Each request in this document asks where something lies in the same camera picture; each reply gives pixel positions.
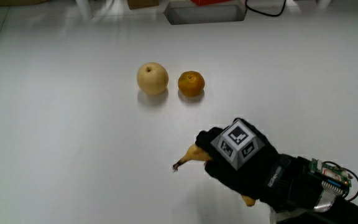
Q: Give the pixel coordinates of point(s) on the person's right hand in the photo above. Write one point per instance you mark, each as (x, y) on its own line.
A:
(253, 174)

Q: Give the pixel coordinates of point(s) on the yellow banana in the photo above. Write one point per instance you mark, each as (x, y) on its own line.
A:
(193, 154)

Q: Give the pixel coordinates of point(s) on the grey rectangular box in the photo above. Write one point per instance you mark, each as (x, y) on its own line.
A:
(205, 13)

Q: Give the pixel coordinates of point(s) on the brown cardboard box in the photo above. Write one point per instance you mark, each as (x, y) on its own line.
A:
(142, 3)

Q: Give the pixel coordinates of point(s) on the pale yellow pear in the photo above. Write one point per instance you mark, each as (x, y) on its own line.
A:
(152, 78)

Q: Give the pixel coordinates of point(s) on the orange tangerine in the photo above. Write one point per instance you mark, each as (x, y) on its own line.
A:
(191, 83)

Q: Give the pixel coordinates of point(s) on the red box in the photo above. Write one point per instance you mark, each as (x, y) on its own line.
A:
(208, 2)

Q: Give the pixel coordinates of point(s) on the person's right forearm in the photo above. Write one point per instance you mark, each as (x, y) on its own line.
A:
(328, 196)

